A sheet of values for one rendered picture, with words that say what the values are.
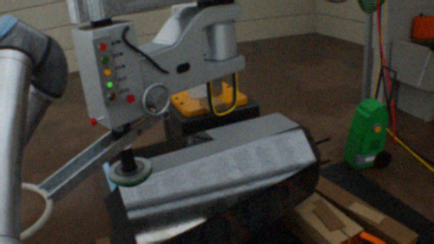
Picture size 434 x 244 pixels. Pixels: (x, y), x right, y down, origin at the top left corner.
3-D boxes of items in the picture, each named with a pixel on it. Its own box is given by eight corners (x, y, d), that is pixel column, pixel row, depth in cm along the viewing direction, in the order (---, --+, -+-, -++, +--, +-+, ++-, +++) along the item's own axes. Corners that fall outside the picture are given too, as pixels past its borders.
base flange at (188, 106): (167, 97, 283) (166, 91, 281) (222, 85, 299) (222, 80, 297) (186, 118, 241) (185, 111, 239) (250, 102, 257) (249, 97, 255)
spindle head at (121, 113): (152, 99, 181) (139, 13, 163) (178, 108, 166) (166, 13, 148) (90, 123, 159) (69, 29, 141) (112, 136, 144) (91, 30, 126)
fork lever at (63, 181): (151, 106, 180) (147, 98, 177) (174, 115, 167) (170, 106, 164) (40, 191, 147) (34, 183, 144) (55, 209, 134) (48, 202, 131)
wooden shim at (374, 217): (347, 209, 233) (347, 207, 232) (355, 203, 238) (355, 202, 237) (377, 225, 214) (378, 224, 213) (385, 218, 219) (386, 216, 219)
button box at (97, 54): (119, 101, 144) (107, 34, 132) (122, 102, 142) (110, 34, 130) (102, 107, 139) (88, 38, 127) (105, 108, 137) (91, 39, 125)
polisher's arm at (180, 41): (222, 80, 212) (215, -2, 192) (251, 87, 197) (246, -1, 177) (114, 122, 168) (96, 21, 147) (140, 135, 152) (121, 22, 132)
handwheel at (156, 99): (161, 106, 164) (157, 75, 158) (174, 111, 157) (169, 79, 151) (134, 117, 155) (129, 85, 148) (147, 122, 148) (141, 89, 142)
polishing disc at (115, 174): (155, 175, 162) (154, 174, 161) (110, 186, 156) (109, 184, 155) (147, 155, 180) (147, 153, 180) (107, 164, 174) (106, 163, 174)
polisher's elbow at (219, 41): (199, 55, 199) (196, 20, 191) (232, 51, 202) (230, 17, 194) (205, 63, 182) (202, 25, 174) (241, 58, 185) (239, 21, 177)
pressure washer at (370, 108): (371, 149, 323) (380, 62, 287) (390, 168, 291) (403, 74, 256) (339, 155, 320) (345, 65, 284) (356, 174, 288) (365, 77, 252)
